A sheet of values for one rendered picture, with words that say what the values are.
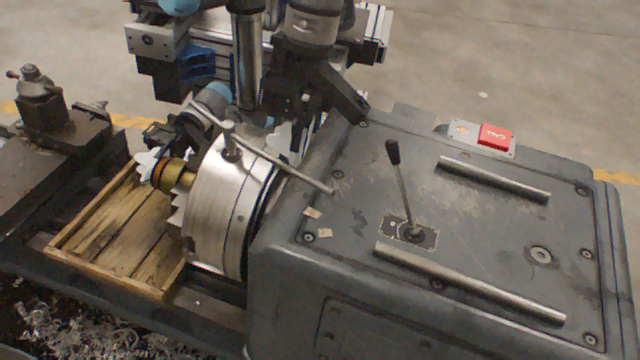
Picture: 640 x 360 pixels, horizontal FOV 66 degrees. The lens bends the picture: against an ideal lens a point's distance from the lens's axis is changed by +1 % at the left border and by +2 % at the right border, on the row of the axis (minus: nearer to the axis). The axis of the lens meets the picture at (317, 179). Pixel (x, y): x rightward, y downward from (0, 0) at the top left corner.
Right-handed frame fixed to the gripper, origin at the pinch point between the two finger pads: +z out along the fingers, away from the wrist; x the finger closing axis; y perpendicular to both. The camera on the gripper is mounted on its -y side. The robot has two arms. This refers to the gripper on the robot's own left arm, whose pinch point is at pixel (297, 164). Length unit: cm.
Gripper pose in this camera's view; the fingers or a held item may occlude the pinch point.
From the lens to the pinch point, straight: 79.9
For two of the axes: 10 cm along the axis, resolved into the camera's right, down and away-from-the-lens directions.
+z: -1.9, 8.4, 5.1
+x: -3.0, 4.5, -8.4
